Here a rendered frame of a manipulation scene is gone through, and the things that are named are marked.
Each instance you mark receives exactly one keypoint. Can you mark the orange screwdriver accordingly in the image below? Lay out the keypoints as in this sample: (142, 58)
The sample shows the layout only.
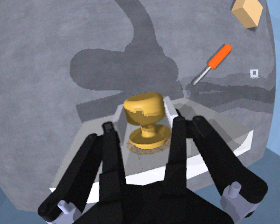
(216, 60)

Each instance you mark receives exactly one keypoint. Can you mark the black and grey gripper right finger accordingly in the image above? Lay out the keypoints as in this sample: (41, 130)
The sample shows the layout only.
(241, 190)

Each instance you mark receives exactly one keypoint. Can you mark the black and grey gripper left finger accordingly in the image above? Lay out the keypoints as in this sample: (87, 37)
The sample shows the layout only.
(67, 202)

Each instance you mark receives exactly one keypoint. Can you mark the grey door slab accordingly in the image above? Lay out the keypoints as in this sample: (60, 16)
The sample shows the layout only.
(146, 166)

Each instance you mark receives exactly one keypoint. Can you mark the tan cardboard box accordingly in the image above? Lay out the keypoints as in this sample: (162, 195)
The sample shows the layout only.
(248, 12)

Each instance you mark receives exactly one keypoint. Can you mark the yellow door knob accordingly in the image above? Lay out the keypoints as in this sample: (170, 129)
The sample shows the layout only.
(145, 109)

